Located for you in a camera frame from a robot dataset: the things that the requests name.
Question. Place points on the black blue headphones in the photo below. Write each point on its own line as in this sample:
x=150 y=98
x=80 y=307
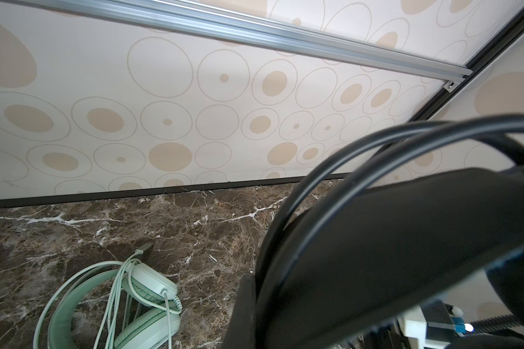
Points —
x=344 y=256

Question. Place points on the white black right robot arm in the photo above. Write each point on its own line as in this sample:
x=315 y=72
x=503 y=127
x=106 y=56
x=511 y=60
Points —
x=492 y=333

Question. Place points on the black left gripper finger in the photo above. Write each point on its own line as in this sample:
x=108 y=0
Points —
x=241 y=333

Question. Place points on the black vertical frame post right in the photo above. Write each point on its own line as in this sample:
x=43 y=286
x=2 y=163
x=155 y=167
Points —
x=510 y=35

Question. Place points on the mint green headphones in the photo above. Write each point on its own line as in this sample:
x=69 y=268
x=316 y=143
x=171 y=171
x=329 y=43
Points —
x=143 y=309

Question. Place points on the silver aluminium back rail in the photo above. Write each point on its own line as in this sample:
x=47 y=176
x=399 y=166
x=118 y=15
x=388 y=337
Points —
x=211 y=22

